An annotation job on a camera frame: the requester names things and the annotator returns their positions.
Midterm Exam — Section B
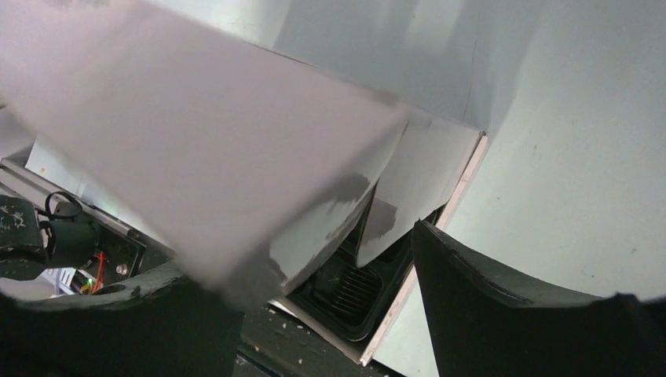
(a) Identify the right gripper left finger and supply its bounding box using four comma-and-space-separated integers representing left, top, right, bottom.
1, 263, 243, 376

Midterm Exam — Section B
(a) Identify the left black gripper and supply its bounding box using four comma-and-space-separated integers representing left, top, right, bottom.
1, 191, 101, 281

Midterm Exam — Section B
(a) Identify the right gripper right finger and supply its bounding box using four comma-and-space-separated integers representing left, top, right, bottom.
412, 221, 665, 376

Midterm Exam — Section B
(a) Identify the white box with black tray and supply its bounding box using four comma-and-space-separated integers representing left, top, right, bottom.
277, 134, 488, 365

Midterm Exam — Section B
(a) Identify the white box lid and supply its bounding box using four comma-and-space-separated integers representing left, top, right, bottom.
1, 1, 481, 306

